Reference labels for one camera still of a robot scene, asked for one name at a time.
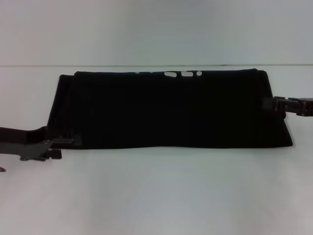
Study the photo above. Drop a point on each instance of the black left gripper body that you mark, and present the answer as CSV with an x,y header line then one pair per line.
x,y
22,144

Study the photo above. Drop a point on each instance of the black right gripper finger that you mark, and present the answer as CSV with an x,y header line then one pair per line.
x,y
288,105

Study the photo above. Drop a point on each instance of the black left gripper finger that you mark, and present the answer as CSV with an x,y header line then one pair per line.
x,y
69,141
55,155

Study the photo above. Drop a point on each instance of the black t-shirt with FREE print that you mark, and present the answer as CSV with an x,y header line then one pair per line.
x,y
171,110

